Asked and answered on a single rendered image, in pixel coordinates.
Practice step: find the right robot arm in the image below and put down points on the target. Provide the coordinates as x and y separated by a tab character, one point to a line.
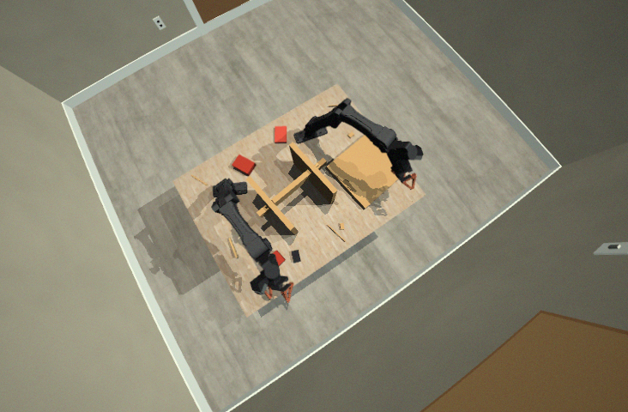
254	244

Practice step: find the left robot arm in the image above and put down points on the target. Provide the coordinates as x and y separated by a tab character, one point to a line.
382	137

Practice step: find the tan flat board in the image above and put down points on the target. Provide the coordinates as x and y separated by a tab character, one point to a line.
363	171

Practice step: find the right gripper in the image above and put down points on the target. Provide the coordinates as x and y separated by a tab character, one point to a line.
278	287

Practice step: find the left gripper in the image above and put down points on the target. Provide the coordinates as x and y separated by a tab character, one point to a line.
397	170

